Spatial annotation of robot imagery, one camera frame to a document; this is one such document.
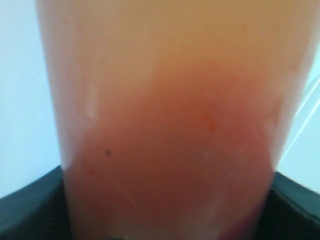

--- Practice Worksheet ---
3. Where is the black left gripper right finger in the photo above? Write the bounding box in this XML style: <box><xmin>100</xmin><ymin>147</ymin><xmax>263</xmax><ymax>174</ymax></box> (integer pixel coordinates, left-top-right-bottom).
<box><xmin>259</xmin><ymin>172</ymin><xmax>320</xmax><ymax>240</ymax></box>

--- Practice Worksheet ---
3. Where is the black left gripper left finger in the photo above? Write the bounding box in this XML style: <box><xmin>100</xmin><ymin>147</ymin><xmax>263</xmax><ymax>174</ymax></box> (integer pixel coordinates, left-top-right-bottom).
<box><xmin>0</xmin><ymin>166</ymin><xmax>72</xmax><ymax>240</ymax></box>

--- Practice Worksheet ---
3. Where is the red sauce squeeze bottle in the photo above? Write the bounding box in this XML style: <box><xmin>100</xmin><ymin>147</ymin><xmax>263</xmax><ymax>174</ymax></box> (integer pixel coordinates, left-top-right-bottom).
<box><xmin>35</xmin><ymin>0</ymin><xmax>320</xmax><ymax>240</ymax></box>

